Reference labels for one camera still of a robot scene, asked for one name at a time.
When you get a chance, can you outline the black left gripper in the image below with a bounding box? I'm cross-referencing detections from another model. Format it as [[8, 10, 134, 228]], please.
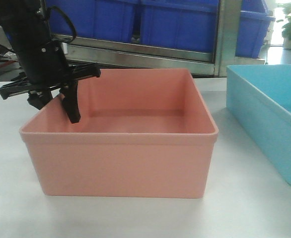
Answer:
[[0, 41, 101, 123]]

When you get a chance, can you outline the pink plastic box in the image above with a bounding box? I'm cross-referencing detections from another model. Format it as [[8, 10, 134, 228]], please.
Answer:
[[20, 69, 218, 198]]

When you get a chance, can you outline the light blue plastic box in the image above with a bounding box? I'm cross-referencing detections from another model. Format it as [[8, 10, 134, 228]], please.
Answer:
[[226, 64, 291, 185]]

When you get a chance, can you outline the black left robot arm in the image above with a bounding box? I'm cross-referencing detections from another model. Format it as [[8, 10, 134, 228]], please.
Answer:
[[0, 0, 101, 123]]

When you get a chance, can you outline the stainless steel shelf rack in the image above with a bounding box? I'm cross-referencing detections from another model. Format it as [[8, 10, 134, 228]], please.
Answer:
[[66, 0, 265, 77]]

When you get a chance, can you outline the dark blue bin left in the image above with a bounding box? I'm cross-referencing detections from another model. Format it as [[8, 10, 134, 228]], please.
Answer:
[[45, 0, 139, 43]]

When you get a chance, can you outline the dark blue bin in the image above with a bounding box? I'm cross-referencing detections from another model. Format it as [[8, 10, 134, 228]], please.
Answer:
[[235, 0, 275, 59], [45, 0, 139, 43], [140, 0, 218, 53]]

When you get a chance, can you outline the dark blue bin middle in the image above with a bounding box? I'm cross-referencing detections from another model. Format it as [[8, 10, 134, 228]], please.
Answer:
[[140, 0, 218, 53]]

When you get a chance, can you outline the dark blue bin right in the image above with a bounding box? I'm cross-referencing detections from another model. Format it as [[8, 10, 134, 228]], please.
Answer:
[[235, 0, 275, 59]]

